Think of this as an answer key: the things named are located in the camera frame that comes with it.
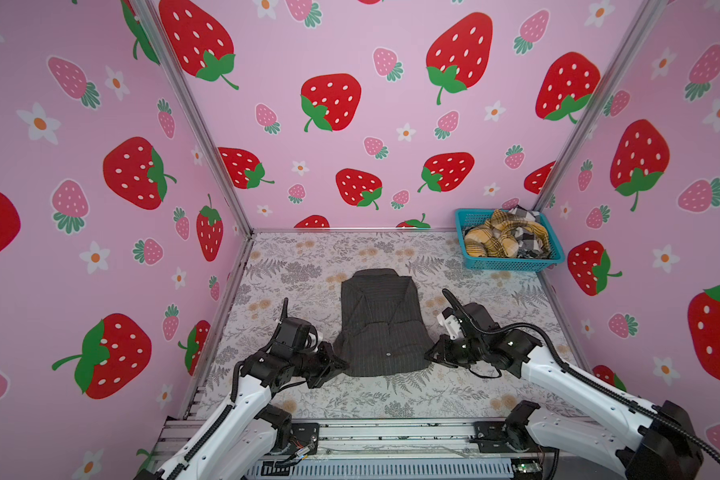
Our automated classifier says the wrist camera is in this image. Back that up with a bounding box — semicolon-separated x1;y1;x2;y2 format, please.
437;303;499;340
271;317;320;358

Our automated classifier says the yellow plaid shirt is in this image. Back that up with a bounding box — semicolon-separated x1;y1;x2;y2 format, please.
463;207;552;260

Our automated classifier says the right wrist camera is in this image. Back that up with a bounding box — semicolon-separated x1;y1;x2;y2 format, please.
437;303;499;340

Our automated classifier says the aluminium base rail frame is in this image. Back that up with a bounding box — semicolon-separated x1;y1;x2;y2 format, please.
149;416;655;480

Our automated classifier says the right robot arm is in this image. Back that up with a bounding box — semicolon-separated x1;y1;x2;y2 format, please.
425;329;703;479

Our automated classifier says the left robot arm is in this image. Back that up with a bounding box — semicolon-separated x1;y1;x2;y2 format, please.
136;341;348;479

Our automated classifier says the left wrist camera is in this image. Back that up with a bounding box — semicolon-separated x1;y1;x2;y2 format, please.
271;317;320;358

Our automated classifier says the dark grey pinstripe shirt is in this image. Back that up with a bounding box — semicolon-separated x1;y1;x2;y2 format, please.
333;268;434;378

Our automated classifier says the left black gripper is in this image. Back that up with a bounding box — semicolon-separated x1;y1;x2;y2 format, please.
292;341;350;386

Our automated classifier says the teal plastic basket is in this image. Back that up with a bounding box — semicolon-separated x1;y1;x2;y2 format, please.
454;207;565;272

